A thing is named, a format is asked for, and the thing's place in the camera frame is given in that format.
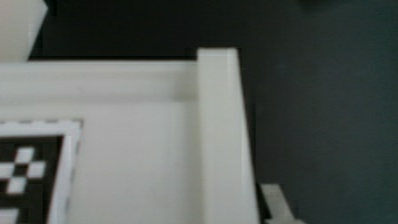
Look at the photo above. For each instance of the white drawer without knob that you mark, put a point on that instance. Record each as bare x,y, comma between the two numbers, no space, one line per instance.
124,142

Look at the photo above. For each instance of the white drawer with knob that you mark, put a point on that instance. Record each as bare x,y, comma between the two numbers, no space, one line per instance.
22,17

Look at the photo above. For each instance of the white right rail bar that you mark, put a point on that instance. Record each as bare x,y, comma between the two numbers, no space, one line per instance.
282,214

